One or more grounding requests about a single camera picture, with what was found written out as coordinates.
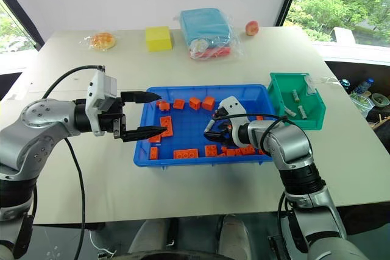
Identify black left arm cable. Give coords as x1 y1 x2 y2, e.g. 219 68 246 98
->
41 64 106 260

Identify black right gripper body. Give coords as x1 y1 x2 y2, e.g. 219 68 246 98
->
212 107 236 147

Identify light grey rounded leg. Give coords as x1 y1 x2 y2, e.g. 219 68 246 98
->
127 218 172 260
217 214 252 260

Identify blue capped plastic bottle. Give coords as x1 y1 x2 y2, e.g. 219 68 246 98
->
353 77 375 94

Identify bread in clear wrapper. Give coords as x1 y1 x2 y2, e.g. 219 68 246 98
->
79 32 118 52

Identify red yellow peach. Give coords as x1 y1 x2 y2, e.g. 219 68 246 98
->
244 20 260 37

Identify yellow box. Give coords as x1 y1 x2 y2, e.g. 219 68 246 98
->
144 26 174 53

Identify blue plastic bin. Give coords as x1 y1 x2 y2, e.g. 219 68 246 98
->
132 83 277 170

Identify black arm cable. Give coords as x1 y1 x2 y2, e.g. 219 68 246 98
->
41 64 106 260
211 112 305 253

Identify clear label on green bin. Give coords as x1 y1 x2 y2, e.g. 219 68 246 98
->
304 76 318 95

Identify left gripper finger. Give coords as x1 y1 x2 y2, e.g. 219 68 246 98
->
116 125 168 143
120 90 163 105

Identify green plastic bin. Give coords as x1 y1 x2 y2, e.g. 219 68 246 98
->
267 72 327 131

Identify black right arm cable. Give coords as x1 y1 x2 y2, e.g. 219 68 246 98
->
211 112 305 253

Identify thin white wire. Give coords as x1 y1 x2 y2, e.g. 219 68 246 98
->
89 230 117 255

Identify green bowl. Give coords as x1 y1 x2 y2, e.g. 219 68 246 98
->
370 93 390 109

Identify long orange toy brick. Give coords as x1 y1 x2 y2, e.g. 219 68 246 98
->
173 149 200 160

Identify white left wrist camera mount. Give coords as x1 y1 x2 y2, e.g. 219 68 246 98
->
85 71 118 137

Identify flat orange toy brick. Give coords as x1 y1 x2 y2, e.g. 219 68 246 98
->
159 116 174 138

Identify bagged blue and red cloths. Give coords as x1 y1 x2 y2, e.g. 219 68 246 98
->
172 7 245 61

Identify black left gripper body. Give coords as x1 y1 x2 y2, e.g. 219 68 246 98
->
97 91 127 141

